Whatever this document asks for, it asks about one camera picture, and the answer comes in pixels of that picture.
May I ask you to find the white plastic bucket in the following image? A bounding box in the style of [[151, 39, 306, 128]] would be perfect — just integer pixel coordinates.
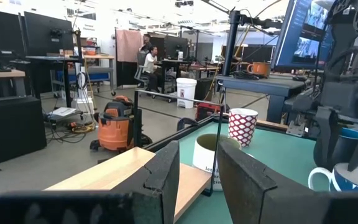
[[175, 77, 198, 109]]

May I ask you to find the lit computer monitor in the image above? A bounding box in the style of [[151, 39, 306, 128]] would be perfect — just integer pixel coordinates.
[[271, 0, 335, 72]]

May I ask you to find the orange black shop vacuum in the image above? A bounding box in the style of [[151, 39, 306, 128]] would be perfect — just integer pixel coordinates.
[[89, 95, 154, 153]]

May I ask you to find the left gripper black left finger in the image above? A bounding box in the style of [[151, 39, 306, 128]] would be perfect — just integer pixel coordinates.
[[112, 140, 180, 224]]

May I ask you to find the white mug with black text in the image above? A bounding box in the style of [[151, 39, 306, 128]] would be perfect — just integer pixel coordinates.
[[192, 133, 242, 191]]

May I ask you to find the pink hanging cloth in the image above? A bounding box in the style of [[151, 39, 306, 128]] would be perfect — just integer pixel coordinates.
[[116, 29, 144, 63]]

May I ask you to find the black waste bin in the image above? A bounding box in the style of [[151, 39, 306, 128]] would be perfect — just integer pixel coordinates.
[[194, 77, 214, 102]]

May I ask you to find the red white lattice mug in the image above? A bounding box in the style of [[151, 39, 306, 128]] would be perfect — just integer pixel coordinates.
[[227, 108, 259, 147]]

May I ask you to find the gray computer desk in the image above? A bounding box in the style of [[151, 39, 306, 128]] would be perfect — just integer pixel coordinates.
[[216, 73, 312, 124]]

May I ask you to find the black standing desk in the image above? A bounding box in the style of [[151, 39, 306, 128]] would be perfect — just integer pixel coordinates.
[[9, 55, 85, 108]]

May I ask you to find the orange mug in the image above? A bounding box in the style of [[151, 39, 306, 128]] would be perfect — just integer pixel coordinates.
[[246, 62, 272, 78]]

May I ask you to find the dark navy blue mug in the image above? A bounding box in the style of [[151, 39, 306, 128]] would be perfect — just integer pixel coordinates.
[[313, 126, 358, 170]]

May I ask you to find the person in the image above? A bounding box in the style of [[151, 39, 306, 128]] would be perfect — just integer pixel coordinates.
[[140, 34, 152, 52], [141, 45, 164, 93]]

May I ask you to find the large black box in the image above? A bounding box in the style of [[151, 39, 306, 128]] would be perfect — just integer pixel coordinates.
[[0, 96, 48, 170]]

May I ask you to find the black wire mug rack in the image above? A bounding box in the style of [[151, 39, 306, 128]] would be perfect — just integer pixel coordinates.
[[44, 89, 225, 223]]

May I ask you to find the wooden top metal workbench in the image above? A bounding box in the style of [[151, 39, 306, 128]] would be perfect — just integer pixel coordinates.
[[51, 54, 117, 96]]

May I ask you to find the wooden top desk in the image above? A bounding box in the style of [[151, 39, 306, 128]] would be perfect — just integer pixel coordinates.
[[0, 68, 27, 98]]

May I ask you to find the gray office chair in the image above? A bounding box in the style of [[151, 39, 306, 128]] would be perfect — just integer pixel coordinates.
[[134, 51, 151, 91]]

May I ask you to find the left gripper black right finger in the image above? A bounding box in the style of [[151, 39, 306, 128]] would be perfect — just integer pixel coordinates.
[[217, 140, 326, 224]]

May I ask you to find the black monitor stand pole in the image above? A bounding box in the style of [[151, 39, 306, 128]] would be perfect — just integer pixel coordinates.
[[202, 0, 284, 77]]

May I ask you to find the white paper stack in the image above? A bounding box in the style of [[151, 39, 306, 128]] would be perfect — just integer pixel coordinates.
[[47, 106, 78, 118]]

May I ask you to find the black table clamp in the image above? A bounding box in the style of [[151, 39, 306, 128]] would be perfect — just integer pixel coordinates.
[[177, 117, 201, 132]]

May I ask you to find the coiled black cable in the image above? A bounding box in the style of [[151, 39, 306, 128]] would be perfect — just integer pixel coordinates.
[[232, 70, 260, 81]]

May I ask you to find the red tool box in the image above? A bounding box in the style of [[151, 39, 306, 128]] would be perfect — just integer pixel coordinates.
[[196, 102, 229, 122]]

